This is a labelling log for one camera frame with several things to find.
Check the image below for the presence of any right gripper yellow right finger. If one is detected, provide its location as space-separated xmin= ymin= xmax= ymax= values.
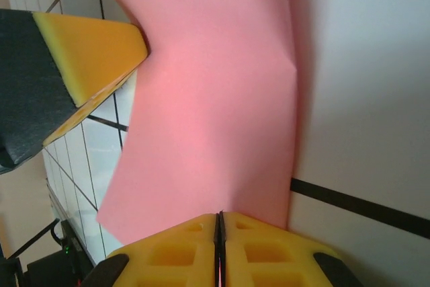
xmin=219 ymin=211 xmax=364 ymax=287

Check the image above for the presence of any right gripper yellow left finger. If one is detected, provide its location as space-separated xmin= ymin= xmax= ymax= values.
xmin=80 ymin=212 xmax=220 ymax=287

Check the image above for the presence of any pink paper sheet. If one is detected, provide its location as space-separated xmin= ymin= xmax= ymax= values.
xmin=83 ymin=0 xmax=300 ymax=246

